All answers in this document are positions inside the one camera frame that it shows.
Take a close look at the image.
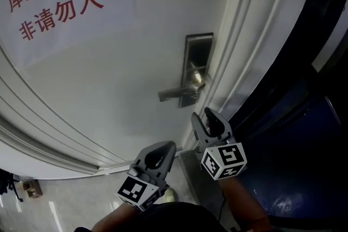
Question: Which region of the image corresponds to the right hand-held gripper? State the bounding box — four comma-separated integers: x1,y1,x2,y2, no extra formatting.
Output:
191,107,247,181

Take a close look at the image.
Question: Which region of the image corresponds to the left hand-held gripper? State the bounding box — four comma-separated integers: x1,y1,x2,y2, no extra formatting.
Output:
115,141,177,212

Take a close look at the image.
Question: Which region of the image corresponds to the silver door lock plate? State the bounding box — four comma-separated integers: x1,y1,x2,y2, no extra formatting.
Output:
178,32,214,109

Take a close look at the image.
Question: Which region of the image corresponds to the person's right forearm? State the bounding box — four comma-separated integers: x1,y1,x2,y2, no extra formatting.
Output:
217,177,272,232

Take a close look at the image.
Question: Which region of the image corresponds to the person's left forearm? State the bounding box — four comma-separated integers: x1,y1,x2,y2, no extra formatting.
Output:
92,201,142,232

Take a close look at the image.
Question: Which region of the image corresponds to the grey stone door threshold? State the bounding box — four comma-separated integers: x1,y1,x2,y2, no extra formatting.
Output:
178,148,226,209

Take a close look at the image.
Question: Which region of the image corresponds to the white panelled door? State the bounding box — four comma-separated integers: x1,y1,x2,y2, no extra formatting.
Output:
0,0,255,180

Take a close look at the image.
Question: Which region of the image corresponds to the pale green shoe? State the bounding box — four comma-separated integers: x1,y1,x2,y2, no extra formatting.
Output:
163,189,178,203

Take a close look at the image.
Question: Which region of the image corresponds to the person's dark clothing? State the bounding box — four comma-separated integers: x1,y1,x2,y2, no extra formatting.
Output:
74,201,231,232

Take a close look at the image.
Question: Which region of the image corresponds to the dark blue glossy panel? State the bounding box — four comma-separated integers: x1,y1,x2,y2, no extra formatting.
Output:
235,95,348,220

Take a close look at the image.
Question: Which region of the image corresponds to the brown cardboard box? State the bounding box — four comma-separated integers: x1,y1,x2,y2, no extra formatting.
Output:
22,179,44,198

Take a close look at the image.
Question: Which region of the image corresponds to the black chair base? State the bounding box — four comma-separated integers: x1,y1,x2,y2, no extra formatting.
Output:
0,168,24,202

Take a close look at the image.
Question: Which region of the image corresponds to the white paper sign red print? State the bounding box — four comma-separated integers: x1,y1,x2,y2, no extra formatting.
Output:
0,0,136,70

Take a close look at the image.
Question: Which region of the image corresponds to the silver lever door handle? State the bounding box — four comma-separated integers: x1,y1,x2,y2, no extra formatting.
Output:
157,83,206,103

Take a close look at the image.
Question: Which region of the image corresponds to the thin black cable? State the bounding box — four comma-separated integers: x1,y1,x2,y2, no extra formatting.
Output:
216,190,228,224

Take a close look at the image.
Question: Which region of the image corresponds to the white door frame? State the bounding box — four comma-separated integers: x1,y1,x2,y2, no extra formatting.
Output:
179,0,320,153

